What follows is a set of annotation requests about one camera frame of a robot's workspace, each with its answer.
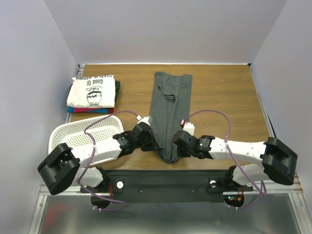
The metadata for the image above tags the grey t shirt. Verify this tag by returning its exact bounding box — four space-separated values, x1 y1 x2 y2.
150 72 193 164

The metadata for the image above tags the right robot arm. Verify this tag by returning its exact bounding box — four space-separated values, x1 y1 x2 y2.
172 130 298 190

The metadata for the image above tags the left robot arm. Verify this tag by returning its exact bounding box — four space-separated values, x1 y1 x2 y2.
38 122 156 195

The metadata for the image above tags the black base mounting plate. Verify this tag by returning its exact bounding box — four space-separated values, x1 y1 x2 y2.
89 169 253 203

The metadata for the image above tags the white perforated plastic basket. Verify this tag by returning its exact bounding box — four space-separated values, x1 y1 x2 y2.
48 116 124 166

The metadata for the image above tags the dark green folded t shirt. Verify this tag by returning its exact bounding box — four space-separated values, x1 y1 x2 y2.
115 80 121 102

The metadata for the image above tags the red folded t shirt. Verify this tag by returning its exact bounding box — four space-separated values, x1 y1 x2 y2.
80 108 114 114

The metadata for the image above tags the white printed folded t shirt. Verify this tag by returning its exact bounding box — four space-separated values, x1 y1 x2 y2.
67 75 116 108

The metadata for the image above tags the teal folded t shirt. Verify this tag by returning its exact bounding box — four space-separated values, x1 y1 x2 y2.
67 107 81 113

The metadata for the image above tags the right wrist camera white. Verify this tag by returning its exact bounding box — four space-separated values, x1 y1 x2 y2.
182 122 195 136

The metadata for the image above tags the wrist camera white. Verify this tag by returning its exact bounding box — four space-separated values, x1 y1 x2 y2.
182 122 195 136
138 116 152 126

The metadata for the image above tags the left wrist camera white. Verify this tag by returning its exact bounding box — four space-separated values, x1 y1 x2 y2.
138 116 152 126

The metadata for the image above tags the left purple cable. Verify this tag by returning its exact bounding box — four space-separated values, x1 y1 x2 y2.
77 111 142 212

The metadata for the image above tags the aluminium front rail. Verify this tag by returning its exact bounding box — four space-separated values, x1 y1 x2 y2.
39 174 303 195

